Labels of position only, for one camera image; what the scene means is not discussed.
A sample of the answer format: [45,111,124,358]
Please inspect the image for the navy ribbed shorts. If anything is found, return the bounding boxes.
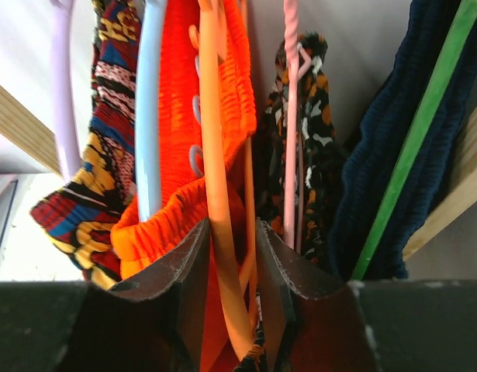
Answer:
[328,1,477,280]

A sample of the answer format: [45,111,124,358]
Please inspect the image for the orange hanger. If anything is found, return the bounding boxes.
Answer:
[190,0,257,360]

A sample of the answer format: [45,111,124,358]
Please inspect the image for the lilac hanger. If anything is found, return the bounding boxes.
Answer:
[50,1,81,182]

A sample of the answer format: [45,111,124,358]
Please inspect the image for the pink hanger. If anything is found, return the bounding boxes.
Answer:
[283,0,311,249]

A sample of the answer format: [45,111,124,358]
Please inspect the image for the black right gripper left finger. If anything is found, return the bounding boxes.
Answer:
[63,219,210,371]

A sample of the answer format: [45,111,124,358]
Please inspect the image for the light blue hanger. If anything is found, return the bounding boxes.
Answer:
[135,1,175,222]

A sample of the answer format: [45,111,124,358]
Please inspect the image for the comic print shorts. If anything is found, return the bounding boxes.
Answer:
[30,1,141,290]

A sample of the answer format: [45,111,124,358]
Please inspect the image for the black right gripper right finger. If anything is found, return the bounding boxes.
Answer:
[256,219,377,371]

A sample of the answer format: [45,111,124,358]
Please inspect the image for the camouflage print shorts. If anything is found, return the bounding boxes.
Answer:
[237,33,347,372]

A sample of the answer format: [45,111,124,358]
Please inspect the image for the wooden clothes rack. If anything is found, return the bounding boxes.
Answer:
[0,85,477,260]

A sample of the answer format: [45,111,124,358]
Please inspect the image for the orange shorts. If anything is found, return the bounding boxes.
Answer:
[111,1,265,371]

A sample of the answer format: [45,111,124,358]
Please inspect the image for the green hanger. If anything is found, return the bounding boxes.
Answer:
[348,1,477,281]

